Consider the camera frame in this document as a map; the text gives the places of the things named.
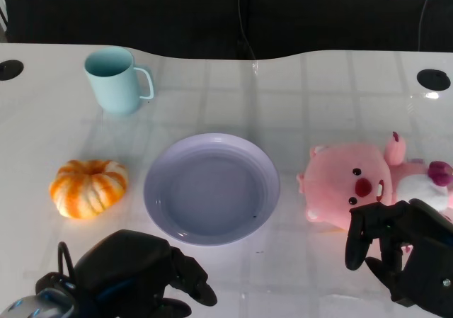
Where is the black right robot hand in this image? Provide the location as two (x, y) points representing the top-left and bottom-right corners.
(345, 198), (453, 318)

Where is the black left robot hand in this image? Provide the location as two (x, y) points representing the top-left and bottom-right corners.
(72, 229), (219, 318)

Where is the pink plush pig doll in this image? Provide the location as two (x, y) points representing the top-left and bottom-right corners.
(296, 131), (453, 254)

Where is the lavender round plate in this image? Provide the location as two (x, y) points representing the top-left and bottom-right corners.
(143, 132), (281, 247)

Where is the orange striped pumpkin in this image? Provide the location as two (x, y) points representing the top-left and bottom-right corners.
(48, 159), (129, 220)

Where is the mint green mug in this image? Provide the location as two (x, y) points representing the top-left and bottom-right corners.
(83, 46), (155, 115)

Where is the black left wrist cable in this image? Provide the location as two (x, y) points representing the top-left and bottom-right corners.
(57, 241), (78, 290)

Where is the black table cable grommet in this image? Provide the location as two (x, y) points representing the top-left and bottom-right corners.
(0, 59), (25, 81)
(416, 69), (452, 91)

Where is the thin grey hanging cable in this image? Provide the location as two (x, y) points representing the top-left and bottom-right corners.
(418, 0), (438, 52)
(237, 0), (256, 61)

